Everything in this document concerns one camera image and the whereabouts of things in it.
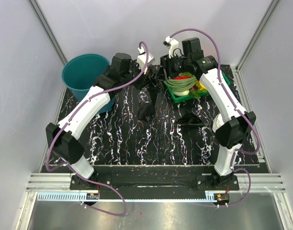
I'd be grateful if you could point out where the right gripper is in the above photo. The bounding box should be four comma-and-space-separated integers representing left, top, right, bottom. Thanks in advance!
154, 53, 191, 82

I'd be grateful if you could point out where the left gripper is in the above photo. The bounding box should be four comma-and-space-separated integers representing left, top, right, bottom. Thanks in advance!
122, 62, 152, 92

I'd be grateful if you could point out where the black trash bag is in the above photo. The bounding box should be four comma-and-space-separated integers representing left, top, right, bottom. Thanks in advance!
134, 65, 165, 120

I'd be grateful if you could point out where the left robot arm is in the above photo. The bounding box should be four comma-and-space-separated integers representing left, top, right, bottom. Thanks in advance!
45, 50, 154, 189

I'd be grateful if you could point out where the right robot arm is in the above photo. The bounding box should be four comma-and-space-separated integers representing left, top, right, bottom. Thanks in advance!
160, 36, 256, 190

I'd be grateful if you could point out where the teal plastic trash bin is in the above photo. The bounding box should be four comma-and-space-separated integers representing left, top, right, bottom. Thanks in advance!
61, 54, 110, 102

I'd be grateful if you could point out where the red chili pepper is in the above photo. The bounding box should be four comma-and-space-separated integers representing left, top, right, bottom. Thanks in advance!
174, 76, 191, 80

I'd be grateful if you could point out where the green long beans bundle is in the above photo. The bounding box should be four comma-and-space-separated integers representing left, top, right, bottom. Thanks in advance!
164, 75, 197, 92

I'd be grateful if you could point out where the white radish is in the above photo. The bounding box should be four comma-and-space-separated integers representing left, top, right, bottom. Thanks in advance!
173, 90, 190, 97

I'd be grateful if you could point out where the green plastic vegetable tray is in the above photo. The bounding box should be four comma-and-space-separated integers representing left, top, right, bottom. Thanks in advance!
166, 72, 231, 104

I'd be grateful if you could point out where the yellow white cabbage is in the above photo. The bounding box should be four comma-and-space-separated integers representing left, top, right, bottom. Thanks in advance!
196, 81, 207, 92

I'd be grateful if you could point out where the small black bag roll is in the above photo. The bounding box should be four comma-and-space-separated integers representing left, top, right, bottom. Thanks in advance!
175, 113, 204, 128

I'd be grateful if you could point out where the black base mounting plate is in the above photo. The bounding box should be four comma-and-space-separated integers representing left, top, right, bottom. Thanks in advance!
69, 164, 240, 201

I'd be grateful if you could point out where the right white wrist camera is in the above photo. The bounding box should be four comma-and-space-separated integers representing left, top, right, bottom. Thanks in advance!
163, 36, 179, 58

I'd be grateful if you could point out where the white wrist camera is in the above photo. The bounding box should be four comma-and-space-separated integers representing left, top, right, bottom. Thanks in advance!
136, 47, 155, 69
163, 36, 179, 58

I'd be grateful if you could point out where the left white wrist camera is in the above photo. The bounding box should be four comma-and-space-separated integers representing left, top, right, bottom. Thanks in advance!
136, 47, 155, 69

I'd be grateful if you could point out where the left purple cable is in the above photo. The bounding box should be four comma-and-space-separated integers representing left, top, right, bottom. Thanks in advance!
45, 42, 149, 216

